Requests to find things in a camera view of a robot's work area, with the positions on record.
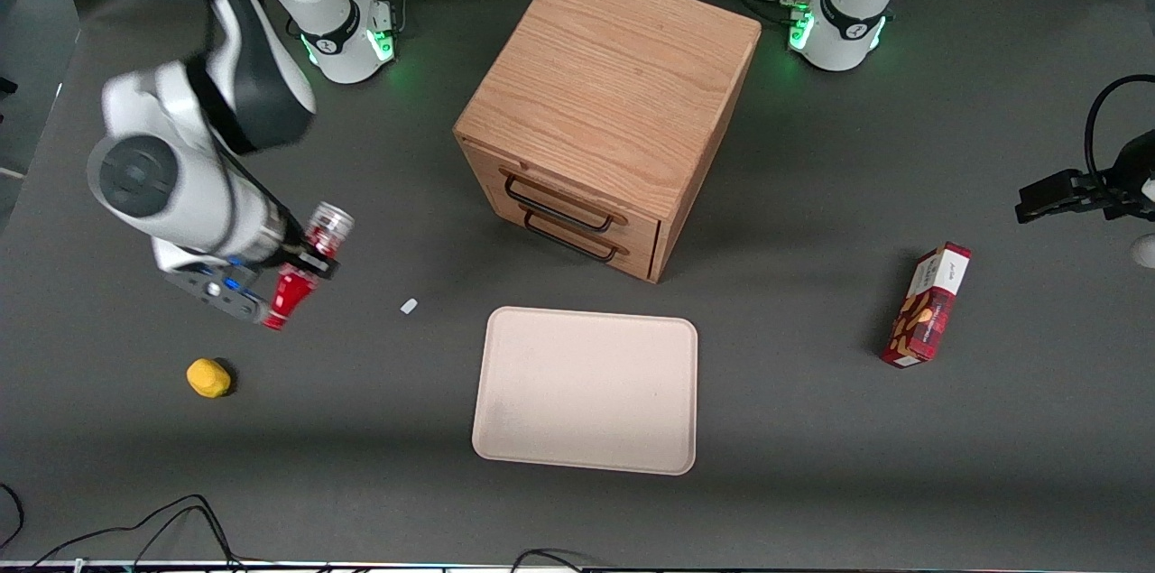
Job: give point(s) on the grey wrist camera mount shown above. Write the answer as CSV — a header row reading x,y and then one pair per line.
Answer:
x,y
217,293

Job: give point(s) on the white rectangular tray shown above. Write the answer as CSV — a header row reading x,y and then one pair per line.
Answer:
x,y
586,392

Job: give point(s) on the wooden drawer cabinet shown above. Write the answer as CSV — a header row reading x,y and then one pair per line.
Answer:
x,y
614,77

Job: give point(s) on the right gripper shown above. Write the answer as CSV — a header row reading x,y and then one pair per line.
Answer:
x,y
295,244

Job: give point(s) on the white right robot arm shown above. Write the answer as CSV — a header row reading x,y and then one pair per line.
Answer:
x,y
253,77

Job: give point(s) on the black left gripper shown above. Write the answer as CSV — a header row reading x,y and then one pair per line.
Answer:
x,y
1127,177

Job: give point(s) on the wooden drawer front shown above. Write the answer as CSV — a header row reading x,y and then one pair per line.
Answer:
x,y
642,231
642,263

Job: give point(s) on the yellow lemon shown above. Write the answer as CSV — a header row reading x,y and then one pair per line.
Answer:
x,y
207,378

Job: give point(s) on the red snack box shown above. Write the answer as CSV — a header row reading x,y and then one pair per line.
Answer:
x,y
929,307

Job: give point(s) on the white round object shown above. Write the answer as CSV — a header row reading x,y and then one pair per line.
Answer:
x,y
1146,252

